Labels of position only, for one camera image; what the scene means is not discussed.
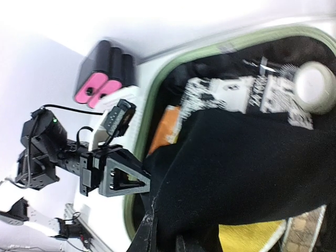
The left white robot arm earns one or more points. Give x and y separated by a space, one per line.
43 137

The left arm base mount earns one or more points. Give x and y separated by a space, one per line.
73 230

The white perforated plastic basket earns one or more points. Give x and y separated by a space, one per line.
108 102

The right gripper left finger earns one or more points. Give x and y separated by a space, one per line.
145 239

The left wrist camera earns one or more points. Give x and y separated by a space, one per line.
113 124

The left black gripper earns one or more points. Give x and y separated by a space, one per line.
115 171

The aluminium front rail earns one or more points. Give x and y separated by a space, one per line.
96 243

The newspaper print garment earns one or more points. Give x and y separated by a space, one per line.
248 94

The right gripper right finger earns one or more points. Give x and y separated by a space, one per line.
183 244

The black brush in suitcase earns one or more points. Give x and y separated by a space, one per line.
266 67

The orange snack bag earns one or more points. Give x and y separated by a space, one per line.
164 134

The white round jar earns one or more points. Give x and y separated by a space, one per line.
314 88

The green hard-shell suitcase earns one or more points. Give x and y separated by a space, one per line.
287 45

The black item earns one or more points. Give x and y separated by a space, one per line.
232 168

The black pink drawer organizer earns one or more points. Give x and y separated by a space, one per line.
104 71

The yellow towel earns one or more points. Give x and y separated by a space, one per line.
251 237

